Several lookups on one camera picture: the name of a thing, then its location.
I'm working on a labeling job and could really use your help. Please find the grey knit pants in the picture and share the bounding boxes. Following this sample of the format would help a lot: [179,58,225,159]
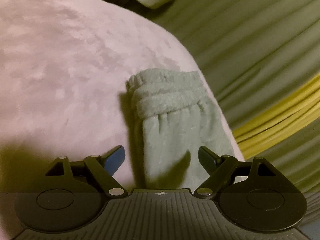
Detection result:
[127,69,234,189]

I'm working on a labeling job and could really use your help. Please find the yellow curtain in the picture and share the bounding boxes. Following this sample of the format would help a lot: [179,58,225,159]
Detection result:
[233,75,319,159]

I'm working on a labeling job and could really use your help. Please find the pink fleece blanket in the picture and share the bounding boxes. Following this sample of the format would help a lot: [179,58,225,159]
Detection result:
[0,0,247,240]

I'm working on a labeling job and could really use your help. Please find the olive green curtain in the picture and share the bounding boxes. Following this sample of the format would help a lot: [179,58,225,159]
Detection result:
[148,0,319,193]

